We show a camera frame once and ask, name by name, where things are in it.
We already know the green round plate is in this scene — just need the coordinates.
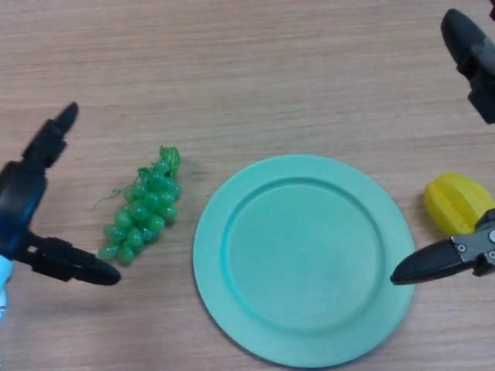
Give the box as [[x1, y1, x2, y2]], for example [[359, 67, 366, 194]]
[[193, 154, 415, 367]]

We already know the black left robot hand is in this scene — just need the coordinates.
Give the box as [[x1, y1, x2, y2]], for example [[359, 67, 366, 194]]
[[0, 102, 122, 287]]

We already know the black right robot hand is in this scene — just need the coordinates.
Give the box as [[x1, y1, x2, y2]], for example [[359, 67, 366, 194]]
[[389, 0, 495, 286]]

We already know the yellow starfruit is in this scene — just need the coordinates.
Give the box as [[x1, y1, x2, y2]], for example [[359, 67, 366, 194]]
[[423, 172, 495, 237]]

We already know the green grape bunch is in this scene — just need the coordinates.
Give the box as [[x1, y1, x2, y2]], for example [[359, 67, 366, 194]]
[[92, 145, 183, 267]]

